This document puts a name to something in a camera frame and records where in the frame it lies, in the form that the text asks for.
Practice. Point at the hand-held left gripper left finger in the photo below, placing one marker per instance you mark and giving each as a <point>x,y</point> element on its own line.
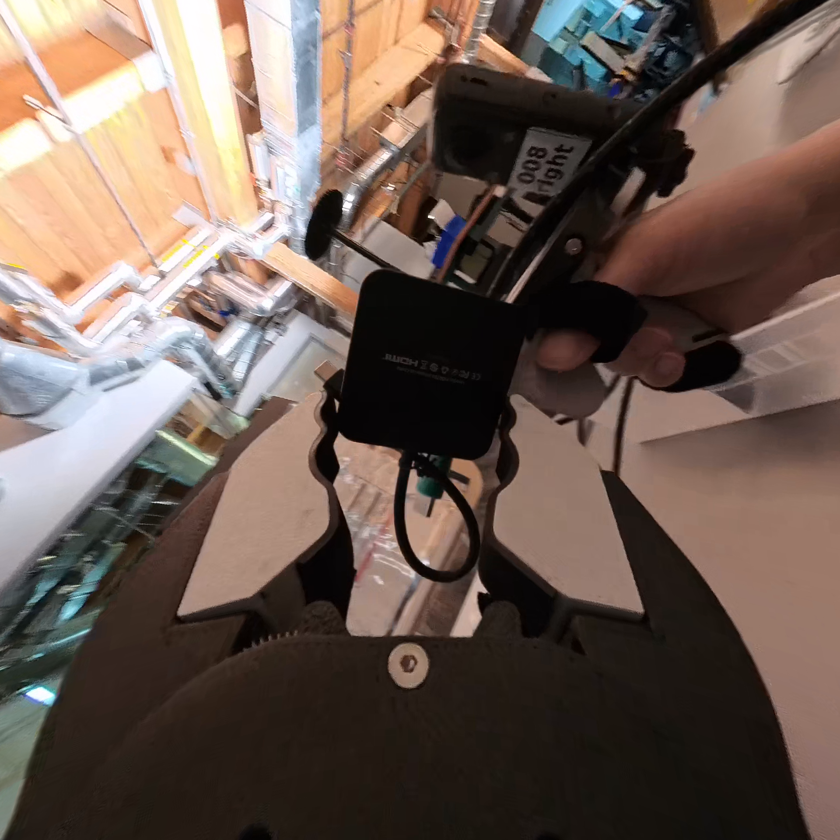
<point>262,512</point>

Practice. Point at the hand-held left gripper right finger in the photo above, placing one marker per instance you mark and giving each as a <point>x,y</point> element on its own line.
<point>564,525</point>

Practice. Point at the black hdmi adapter box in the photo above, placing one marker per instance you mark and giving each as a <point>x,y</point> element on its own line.
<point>426,354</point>

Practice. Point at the person's right forearm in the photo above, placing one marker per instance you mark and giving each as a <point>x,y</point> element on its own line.
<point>800,210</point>

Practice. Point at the person's right hand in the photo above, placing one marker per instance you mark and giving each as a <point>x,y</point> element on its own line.
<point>682,262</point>

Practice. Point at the stack of teal boxes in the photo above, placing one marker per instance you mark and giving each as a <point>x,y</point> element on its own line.
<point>577,39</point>

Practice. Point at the small blue bin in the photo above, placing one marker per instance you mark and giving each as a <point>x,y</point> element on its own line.
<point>456,243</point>

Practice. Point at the black round disc on rod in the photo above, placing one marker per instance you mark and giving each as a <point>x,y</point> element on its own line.
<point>323,226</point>

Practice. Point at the clear plastic bin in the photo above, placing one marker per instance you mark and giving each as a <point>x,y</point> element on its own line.
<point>787,367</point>

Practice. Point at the silver ventilation duct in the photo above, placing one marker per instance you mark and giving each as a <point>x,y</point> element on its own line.
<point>177,341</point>

